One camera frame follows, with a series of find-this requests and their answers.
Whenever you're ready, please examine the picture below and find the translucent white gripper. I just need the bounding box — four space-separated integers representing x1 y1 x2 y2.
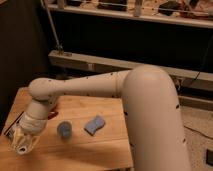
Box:
11 126 40 154

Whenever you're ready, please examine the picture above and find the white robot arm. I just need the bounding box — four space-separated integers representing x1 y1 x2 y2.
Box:
11 65 191 171

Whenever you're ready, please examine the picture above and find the metal rod stand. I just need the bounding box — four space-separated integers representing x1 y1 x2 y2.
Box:
43 0 68 55

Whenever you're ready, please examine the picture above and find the black rectangular bar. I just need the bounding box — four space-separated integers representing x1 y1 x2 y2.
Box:
4 111 24 136

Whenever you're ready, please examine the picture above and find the red bowl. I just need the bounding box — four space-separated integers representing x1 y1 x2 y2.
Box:
48 105 58 119

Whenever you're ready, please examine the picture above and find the blue sponge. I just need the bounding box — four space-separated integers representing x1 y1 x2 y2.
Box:
84 115 105 136

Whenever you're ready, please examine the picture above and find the white wooden shelf unit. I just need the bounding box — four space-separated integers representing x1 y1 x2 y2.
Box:
48 4 213 111

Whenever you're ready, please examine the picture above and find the black box on floor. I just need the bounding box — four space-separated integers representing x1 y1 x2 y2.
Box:
206 149 213 166

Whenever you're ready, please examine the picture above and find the black cable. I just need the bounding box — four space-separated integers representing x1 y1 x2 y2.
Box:
175 33 213 140

